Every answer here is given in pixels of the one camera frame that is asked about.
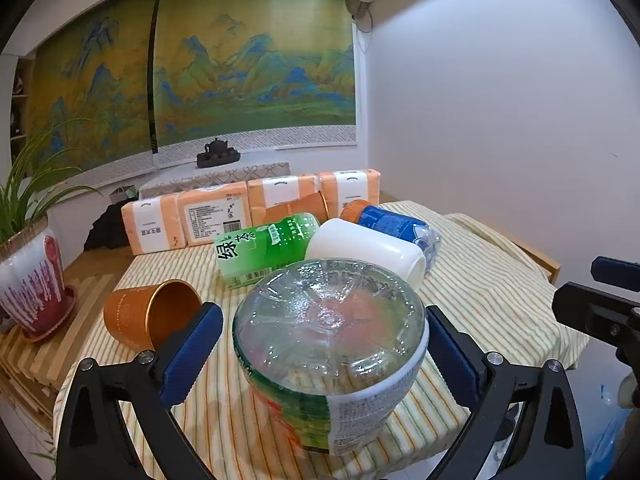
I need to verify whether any wooden slatted bench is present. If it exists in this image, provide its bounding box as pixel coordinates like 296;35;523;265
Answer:
0;245;136;411

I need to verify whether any blue plastic bag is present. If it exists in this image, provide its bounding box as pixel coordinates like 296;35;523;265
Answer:
585;385;640;480

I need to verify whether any striped tablecloth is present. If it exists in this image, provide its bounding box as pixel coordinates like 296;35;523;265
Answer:
52;200;591;480

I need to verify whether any large clear plastic bottle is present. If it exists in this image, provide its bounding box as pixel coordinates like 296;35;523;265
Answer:
232;257;431;457

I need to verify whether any orange cup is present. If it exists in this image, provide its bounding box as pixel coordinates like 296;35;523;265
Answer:
265;191;329;226
103;279;203;351

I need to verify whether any black bag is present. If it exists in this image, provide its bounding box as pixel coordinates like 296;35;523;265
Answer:
83;205;132;252

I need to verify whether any wooden wall shelf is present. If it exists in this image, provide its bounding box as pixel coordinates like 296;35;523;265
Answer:
10;57;33;161

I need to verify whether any green tea bottle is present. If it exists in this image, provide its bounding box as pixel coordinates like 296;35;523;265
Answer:
214;212;322;290

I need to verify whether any blue label water bottle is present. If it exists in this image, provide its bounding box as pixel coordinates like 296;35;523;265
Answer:
340;199;443;266

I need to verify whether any cloth covered cabinet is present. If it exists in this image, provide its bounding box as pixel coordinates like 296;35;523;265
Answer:
139;161;291;198

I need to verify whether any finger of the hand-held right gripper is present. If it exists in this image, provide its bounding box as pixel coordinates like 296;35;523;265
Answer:
591;256;640;287
552;282;640;361

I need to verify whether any white and red flowerpot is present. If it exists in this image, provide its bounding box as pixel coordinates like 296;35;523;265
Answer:
0;215;68;333

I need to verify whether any green leafy plant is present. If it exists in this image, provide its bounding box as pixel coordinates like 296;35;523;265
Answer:
0;119;103;246

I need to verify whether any red flowerpot saucer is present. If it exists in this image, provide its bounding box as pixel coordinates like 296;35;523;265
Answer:
20;285;78;343

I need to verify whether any air conditioner cable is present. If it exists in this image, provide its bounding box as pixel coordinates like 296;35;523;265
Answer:
350;0;375;56

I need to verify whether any landscape wall scroll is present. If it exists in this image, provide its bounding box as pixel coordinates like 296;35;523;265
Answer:
25;0;158;178
152;0;358;168

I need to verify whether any wooden table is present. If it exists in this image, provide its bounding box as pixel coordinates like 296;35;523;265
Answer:
500;237;562;286

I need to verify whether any dark teapot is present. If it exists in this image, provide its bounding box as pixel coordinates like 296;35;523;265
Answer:
204;136;232;158

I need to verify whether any white cup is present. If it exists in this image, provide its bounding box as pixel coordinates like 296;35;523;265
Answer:
304;218;427;291

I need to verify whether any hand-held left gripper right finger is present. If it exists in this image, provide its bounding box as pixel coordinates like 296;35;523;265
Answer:
426;305;587;480

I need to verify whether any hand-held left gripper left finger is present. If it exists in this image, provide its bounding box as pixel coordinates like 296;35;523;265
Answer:
54;302;224;480

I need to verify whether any orange tissue pack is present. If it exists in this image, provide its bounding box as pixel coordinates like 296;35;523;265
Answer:
176;181;251;247
318;166;381;216
247;174;321;228
121;195;183;257

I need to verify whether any dark tea tray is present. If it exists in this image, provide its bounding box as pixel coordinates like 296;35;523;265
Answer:
196;152;240;169

